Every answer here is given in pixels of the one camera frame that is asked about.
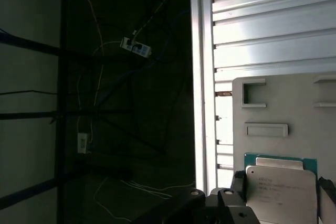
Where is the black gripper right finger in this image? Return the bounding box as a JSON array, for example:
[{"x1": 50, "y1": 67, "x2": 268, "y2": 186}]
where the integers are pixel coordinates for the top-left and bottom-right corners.
[{"x1": 317, "y1": 177, "x2": 336, "y2": 224}]

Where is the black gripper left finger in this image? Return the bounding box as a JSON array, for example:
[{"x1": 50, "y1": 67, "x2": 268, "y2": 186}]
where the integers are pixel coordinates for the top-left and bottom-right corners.
[{"x1": 131, "y1": 170, "x2": 260, "y2": 224}]

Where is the silver CPU with teal board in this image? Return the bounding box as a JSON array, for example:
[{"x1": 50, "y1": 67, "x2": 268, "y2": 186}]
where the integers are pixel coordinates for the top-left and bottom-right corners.
[{"x1": 243, "y1": 152, "x2": 319, "y2": 224}]

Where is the white plastic parts rack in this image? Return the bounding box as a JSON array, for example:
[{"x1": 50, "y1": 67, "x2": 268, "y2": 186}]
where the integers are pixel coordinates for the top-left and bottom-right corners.
[{"x1": 232, "y1": 73, "x2": 336, "y2": 224}]

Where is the small white power adapter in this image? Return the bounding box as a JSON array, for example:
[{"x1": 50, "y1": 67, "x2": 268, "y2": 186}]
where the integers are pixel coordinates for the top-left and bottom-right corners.
[{"x1": 77, "y1": 132, "x2": 91, "y2": 154}]

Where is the white power strip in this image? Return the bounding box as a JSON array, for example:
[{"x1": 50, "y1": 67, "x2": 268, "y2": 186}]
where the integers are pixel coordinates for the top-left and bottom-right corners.
[{"x1": 120, "y1": 31, "x2": 153, "y2": 58}]

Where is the thin white cable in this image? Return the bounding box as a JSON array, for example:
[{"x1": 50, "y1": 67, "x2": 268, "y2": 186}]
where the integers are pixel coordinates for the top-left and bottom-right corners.
[{"x1": 93, "y1": 176, "x2": 195, "y2": 221}]

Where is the black metal shelf frame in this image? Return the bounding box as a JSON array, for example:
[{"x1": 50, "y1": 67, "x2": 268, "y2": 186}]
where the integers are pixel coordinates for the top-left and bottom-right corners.
[{"x1": 0, "y1": 0, "x2": 190, "y2": 224}]

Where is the thin yellow cable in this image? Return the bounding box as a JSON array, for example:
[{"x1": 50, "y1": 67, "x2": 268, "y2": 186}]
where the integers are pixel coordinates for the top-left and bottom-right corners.
[{"x1": 75, "y1": 0, "x2": 104, "y2": 141}]

